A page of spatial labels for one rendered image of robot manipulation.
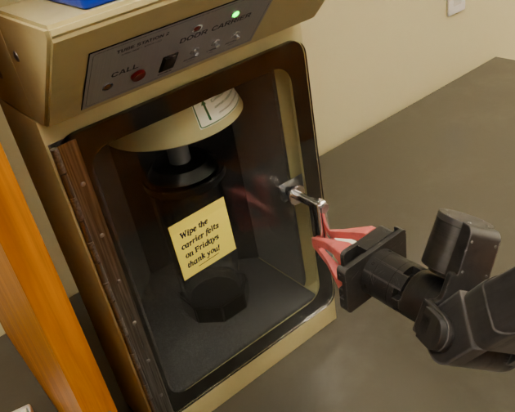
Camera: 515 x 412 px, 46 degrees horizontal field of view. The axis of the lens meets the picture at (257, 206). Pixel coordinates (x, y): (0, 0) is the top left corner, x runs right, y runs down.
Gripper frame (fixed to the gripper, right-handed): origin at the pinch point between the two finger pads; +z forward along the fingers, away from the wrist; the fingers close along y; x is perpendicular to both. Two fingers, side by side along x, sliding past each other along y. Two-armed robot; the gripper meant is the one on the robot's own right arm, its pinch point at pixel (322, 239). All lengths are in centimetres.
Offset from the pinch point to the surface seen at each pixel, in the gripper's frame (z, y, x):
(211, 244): 4.1, 13.3, -5.4
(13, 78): 7.2, 26.6, -30.2
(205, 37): -0.7, 11.3, -30.1
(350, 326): 2.2, -5.2, 20.8
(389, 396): -10.6, 0.7, 20.6
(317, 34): 49, -46, -4
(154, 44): -2.1, 17.2, -31.7
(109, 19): -5.6, 21.8, -35.7
